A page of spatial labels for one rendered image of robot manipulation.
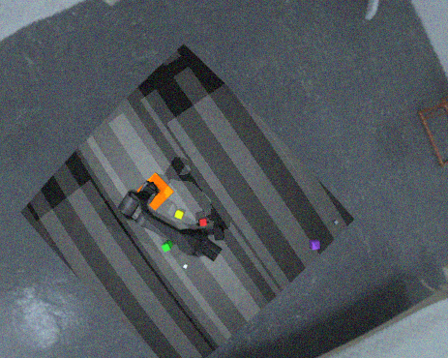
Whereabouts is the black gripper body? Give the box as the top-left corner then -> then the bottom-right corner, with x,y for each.
192,225 -> 224,241

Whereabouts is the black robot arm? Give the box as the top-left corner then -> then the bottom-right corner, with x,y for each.
118,181 -> 222,261

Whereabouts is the yellow block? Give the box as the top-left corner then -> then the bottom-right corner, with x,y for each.
175,210 -> 184,220

